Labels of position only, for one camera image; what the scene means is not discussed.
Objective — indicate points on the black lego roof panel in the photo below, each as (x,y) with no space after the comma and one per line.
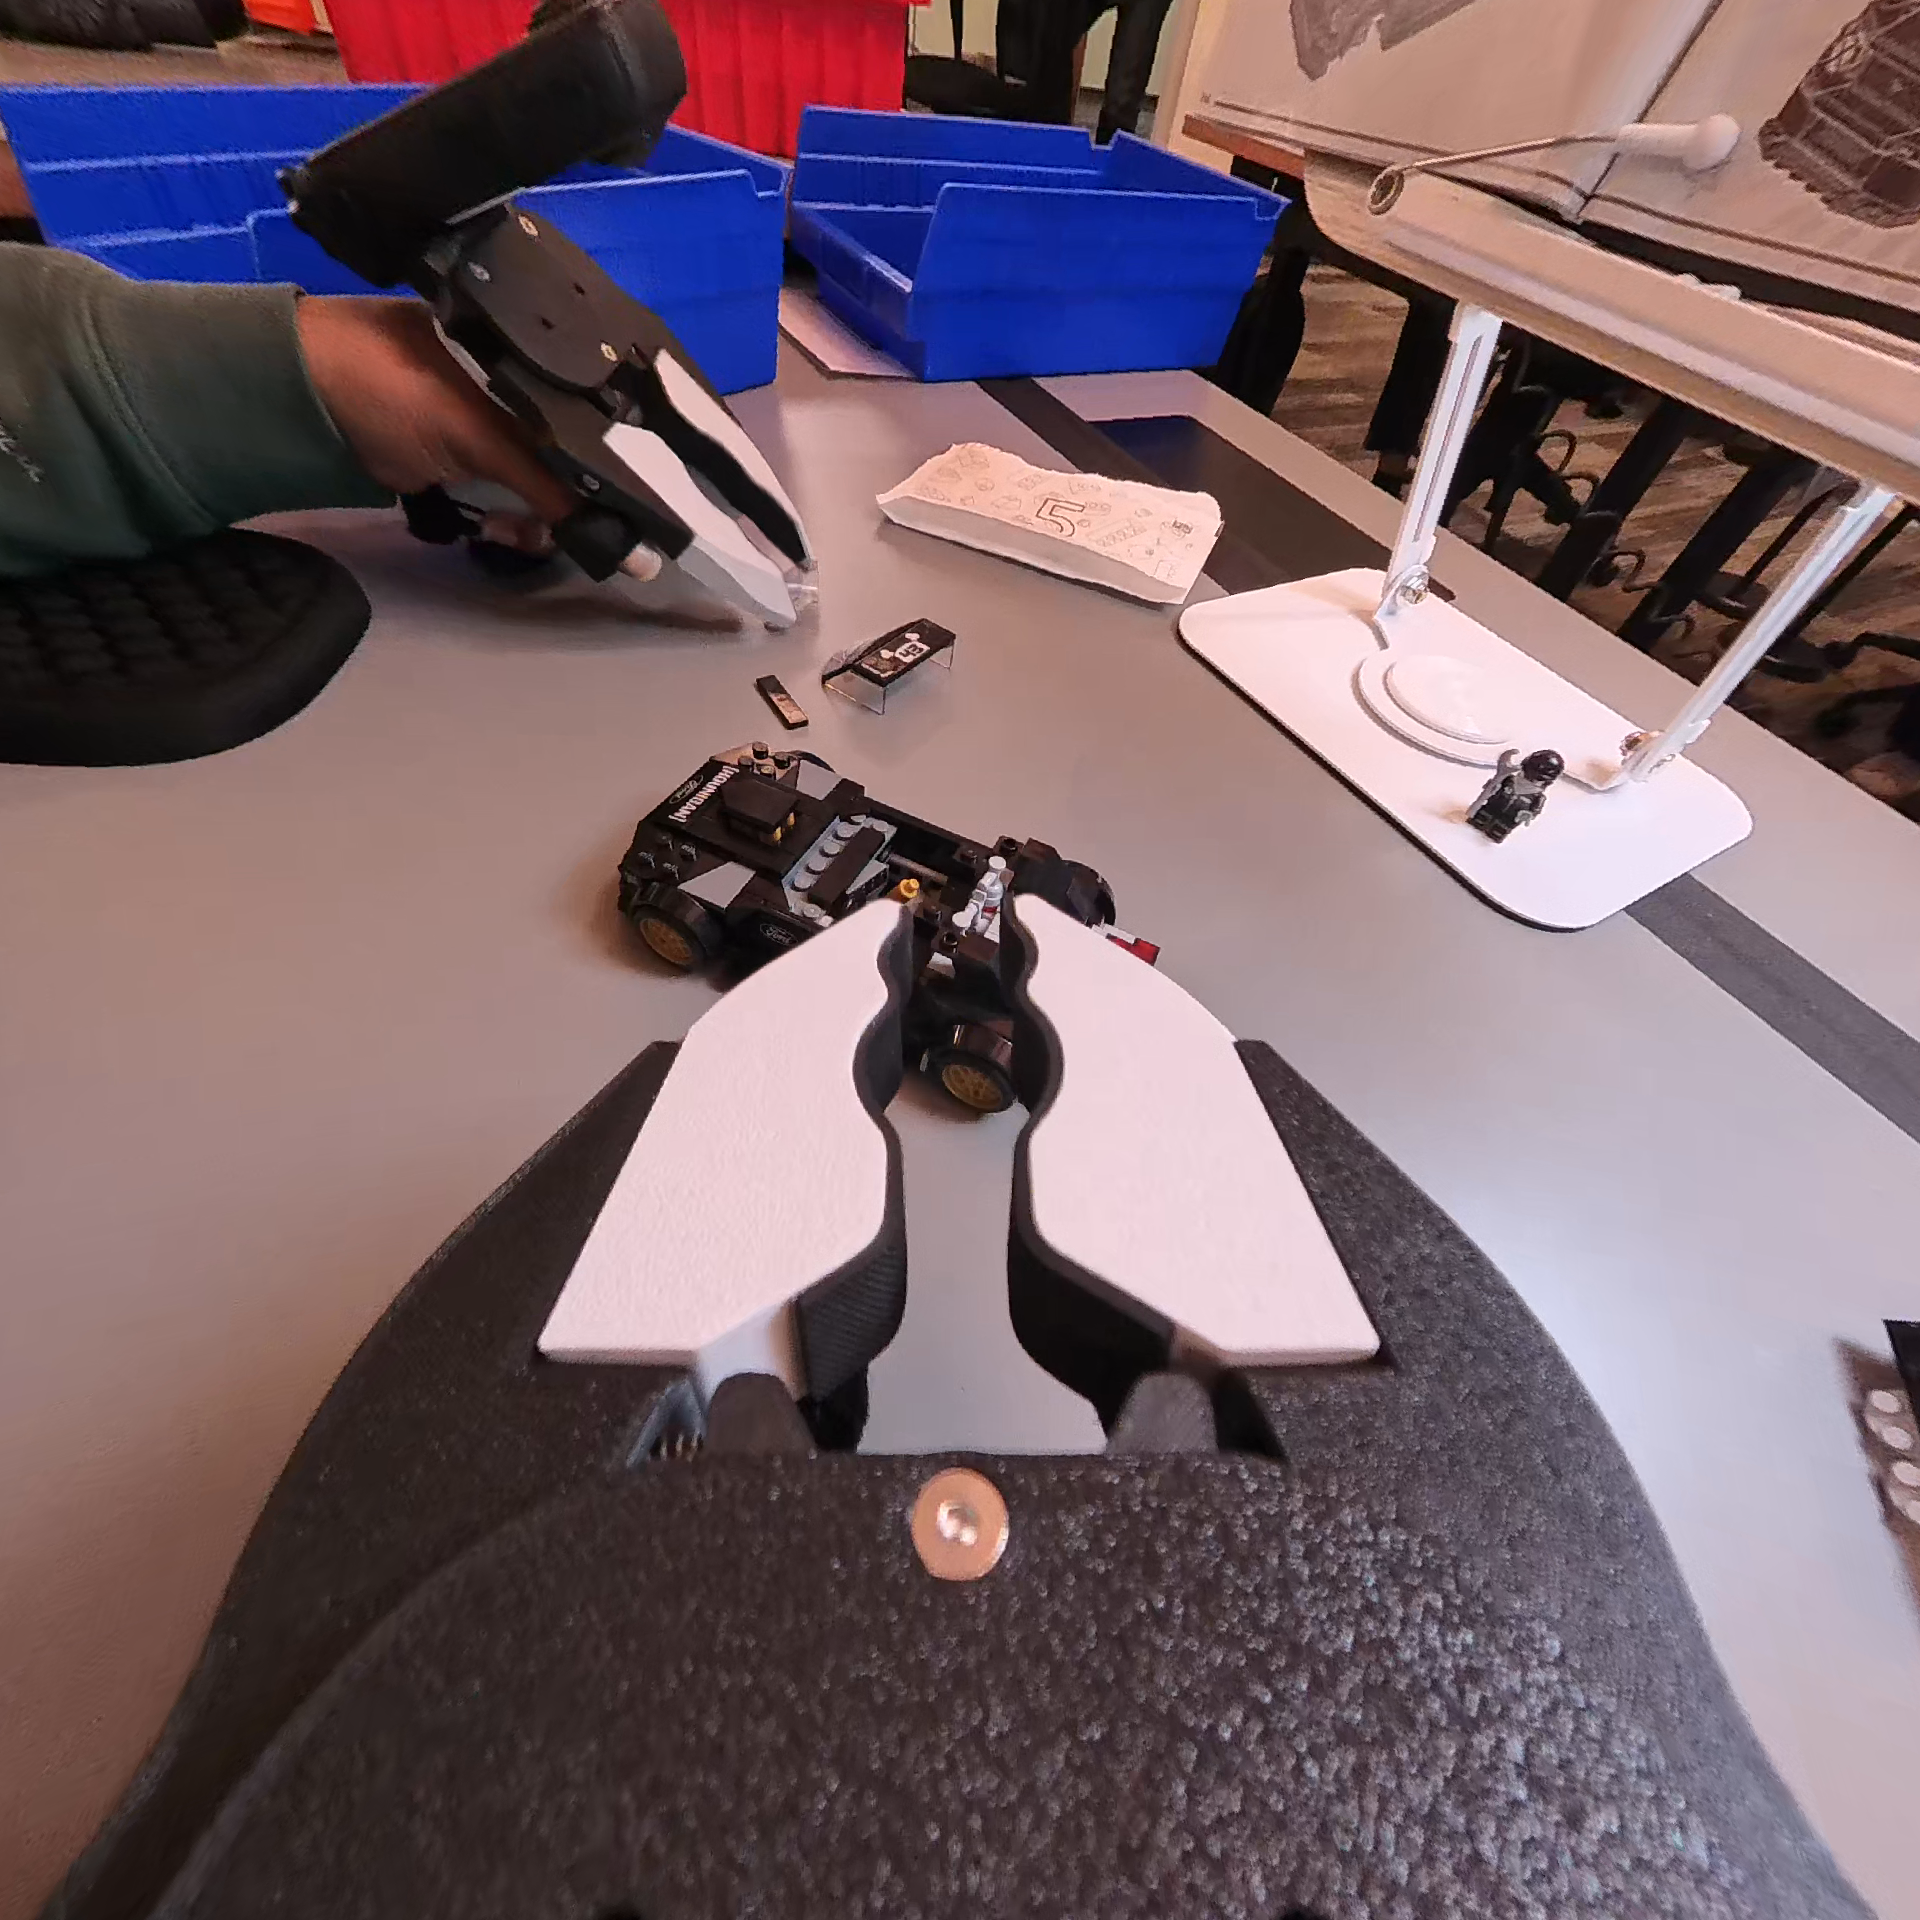
(1886,1440)

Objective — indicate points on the clear lego windshield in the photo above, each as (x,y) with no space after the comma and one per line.
(893,662)

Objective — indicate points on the black lego minifigure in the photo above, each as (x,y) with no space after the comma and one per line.
(1516,796)

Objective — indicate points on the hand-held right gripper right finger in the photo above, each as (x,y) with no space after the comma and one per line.
(1183,1183)

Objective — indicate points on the person's left hand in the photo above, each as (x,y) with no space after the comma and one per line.
(404,390)

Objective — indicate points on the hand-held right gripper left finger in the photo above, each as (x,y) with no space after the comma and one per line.
(736,1169)

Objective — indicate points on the black lego car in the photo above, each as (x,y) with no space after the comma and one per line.
(749,870)

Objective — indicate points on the person's left forearm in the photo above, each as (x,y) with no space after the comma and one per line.
(136,403)

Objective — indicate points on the printed white paper bag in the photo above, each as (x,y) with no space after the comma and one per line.
(1050,518)

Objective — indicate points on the black skull lego tile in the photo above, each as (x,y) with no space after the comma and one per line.
(780,705)

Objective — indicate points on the blue plastic bin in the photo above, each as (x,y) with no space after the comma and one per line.
(1050,283)
(180,165)

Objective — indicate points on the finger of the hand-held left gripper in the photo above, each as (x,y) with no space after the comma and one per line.
(676,505)
(727,436)

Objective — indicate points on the lego instruction booklet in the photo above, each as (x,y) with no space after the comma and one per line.
(1500,75)

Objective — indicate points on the black wrist rest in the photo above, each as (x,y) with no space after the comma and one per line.
(150,643)

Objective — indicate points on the white book stand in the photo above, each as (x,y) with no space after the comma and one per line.
(1350,705)

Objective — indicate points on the red plastic bin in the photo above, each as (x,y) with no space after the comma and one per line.
(780,60)

